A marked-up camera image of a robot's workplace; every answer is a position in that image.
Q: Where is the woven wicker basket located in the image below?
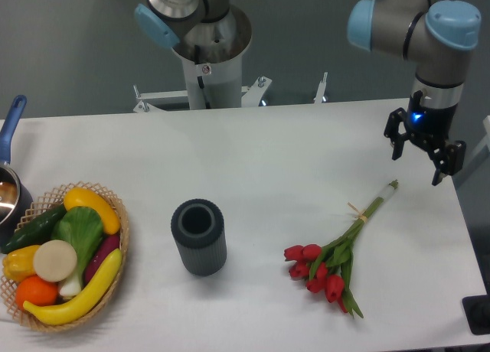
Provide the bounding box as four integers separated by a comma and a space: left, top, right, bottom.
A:
1, 181, 129, 333

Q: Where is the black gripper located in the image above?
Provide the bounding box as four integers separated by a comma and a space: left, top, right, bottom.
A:
384, 90, 466, 186

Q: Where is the yellow squash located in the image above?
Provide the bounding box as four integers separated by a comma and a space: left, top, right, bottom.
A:
64, 187, 120, 235
23, 249, 123, 326

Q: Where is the red tulip bouquet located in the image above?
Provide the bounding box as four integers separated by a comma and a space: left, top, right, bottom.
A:
283, 179, 399, 318

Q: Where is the yellow squash upper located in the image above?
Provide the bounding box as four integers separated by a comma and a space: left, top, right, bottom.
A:
64, 187, 120, 235

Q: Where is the dark grey ribbed vase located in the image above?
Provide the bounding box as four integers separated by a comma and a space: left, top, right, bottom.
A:
171, 198, 227, 276

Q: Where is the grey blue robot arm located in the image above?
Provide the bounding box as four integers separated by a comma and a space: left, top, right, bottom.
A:
134, 0, 482, 184

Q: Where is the white frame at right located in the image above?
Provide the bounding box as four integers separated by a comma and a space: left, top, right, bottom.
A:
452, 115, 490, 188

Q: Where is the yellow bell pepper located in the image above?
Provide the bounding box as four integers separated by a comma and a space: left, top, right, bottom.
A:
2, 245, 41, 282

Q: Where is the yellow squash lower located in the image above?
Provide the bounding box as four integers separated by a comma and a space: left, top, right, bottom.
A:
23, 249, 123, 326

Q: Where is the blue handled saucepan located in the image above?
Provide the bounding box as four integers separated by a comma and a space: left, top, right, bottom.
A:
1, 95, 33, 246

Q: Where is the beige round disc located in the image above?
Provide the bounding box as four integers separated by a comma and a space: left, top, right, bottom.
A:
33, 240, 77, 282

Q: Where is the orange fruit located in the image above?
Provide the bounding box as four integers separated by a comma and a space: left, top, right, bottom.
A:
15, 275, 58, 310

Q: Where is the green bok choy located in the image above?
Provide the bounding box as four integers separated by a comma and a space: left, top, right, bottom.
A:
51, 207, 103, 300

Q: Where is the white metal base frame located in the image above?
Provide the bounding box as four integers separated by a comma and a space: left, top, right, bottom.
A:
132, 71, 328, 113

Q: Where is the green cucumber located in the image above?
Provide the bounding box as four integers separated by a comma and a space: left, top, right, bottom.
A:
1, 205, 67, 254

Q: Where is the black device at edge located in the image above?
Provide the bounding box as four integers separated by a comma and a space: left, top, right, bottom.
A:
462, 295, 489, 335

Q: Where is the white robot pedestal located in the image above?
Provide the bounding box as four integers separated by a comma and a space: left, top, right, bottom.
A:
174, 5, 252, 110

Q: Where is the purple eggplant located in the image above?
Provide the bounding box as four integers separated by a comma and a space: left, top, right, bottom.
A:
83, 234, 120, 285

